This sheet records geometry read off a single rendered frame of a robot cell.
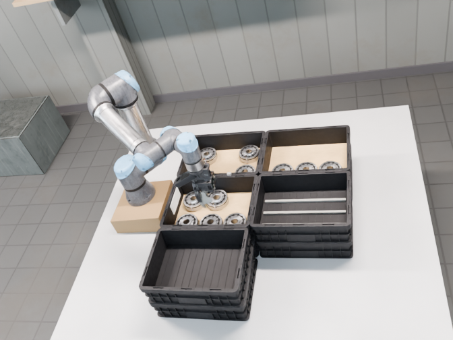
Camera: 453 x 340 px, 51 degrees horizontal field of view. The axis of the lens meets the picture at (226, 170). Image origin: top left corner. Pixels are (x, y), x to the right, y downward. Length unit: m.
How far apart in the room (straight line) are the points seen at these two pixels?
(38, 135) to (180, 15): 1.56
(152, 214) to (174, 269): 0.39
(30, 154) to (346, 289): 2.98
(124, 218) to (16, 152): 2.07
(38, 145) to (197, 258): 2.56
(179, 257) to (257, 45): 2.38
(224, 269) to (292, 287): 0.29
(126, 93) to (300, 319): 1.17
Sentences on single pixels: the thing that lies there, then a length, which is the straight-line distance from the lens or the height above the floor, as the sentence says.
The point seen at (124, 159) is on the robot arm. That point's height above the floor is 1.02.
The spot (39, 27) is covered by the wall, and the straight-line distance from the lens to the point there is 4.55.
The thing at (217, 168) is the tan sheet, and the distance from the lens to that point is 2.36.
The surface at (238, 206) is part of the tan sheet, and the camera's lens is 2.16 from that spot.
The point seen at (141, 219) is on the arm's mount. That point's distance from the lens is 2.33.
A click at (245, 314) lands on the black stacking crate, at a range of 1.92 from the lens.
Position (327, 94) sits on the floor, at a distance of 4.08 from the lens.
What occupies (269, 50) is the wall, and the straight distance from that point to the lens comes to 4.05.
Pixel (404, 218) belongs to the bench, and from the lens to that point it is 2.20.
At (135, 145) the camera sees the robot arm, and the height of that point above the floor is 1.32.
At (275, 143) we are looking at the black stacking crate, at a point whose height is 0.85.
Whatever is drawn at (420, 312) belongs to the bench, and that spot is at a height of 0.70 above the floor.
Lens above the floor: 2.40
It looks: 42 degrees down
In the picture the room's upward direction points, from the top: 18 degrees counter-clockwise
